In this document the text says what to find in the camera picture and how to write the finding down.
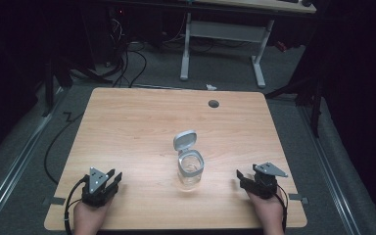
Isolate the grey tape strip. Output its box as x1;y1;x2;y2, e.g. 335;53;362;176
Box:
41;196;67;207
288;193;309;206

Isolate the white-framed desk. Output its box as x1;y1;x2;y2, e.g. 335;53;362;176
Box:
179;0;317;90

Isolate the metal floor rail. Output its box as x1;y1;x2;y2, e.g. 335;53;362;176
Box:
0;87;67;229
298;104;363;235

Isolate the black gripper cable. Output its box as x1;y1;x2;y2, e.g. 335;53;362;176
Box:
64;175;90;235
274;184;290;233

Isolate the clear jar with grey flip lid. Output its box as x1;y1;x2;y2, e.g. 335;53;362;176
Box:
172;129;206;191

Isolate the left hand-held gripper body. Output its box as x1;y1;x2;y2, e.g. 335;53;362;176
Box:
80;166;118;209

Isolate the dark metal stand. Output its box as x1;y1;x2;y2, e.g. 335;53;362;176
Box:
40;48;114;118
263;58;326;139

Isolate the black floor cable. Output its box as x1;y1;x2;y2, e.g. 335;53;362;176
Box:
43;111;86;186

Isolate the bundle of black cables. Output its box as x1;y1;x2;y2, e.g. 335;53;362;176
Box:
106;13;149;89

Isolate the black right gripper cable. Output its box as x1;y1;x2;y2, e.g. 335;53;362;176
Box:
274;184;290;233

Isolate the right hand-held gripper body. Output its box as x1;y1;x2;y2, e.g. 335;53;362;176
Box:
249;162;289;201

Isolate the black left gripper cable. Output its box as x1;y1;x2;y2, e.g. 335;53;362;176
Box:
64;175;90;235

